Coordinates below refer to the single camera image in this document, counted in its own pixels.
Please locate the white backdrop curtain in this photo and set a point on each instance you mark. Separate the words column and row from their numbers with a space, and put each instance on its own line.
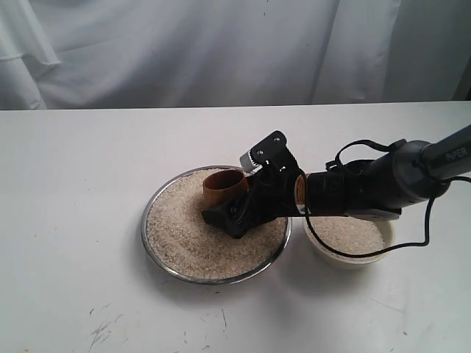
column 136, row 54

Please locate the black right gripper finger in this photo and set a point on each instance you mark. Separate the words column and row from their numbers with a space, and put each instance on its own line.
column 236, row 226
column 221, row 215

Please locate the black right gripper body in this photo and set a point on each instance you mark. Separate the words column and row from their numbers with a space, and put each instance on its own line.
column 273, row 193

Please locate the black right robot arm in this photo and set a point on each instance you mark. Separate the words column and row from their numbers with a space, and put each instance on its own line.
column 409, row 172

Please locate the brown wooden cup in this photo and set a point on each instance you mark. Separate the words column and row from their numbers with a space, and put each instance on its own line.
column 222, row 186

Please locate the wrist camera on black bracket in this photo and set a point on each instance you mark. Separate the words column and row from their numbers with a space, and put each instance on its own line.
column 272, row 150

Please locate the cream bowl of rice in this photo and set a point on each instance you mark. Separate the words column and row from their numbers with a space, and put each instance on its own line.
column 348, row 235

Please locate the steel pan of rice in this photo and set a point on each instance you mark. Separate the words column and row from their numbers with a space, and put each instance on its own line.
column 177, row 239

